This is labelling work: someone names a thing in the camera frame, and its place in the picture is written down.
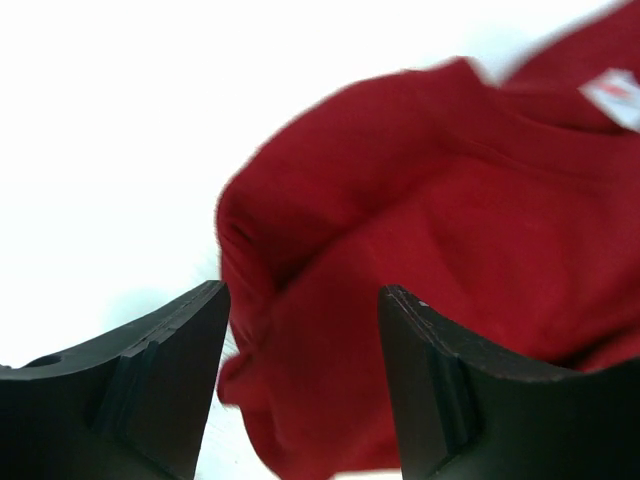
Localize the red t-shirt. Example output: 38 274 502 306
216 1 639 479

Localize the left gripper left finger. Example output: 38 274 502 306
1 281 230 479

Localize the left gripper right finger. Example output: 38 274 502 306
378 285 639 480

